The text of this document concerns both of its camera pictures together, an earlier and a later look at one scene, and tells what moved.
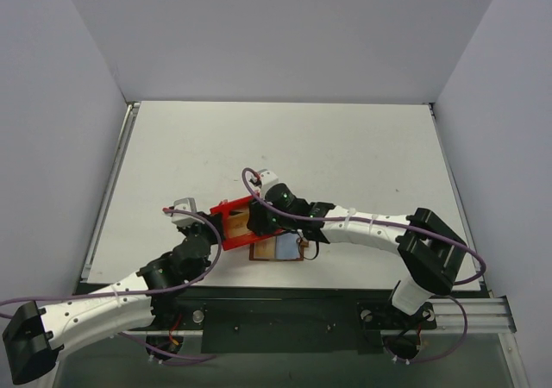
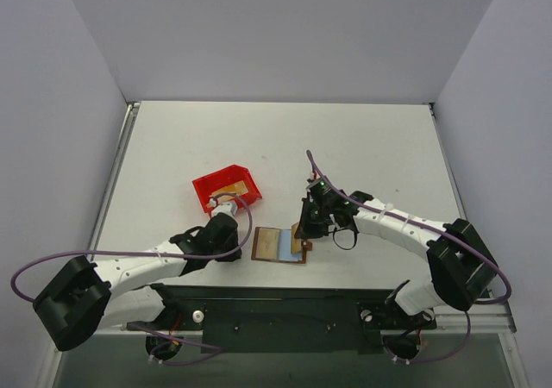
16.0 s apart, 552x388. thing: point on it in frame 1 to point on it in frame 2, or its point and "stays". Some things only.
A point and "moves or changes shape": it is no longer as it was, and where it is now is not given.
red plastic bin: [236, 234] moves or changes shape
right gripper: [257, 222] to [310, 221]
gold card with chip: [265, 248] stays
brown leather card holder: [284, 247] stays
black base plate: [286, 321] stays
